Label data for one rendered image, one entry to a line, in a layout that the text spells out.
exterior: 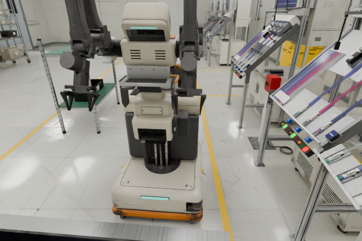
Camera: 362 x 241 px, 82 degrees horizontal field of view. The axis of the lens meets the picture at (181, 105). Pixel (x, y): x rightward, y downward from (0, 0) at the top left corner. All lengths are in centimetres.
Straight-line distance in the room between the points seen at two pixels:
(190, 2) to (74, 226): 78
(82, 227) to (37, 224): 13
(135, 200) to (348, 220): 135
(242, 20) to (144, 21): 490
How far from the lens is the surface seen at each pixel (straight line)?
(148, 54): 107
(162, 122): 115
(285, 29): 263
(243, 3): 578
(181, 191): 146
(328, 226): 194
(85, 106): 262
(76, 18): 91
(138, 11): 104
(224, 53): 578
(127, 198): 153
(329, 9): 278
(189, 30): 80
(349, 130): 132
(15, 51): 722
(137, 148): 166
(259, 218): 178
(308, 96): 162
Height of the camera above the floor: 135
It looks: 24 degrees down
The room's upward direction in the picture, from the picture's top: straight up
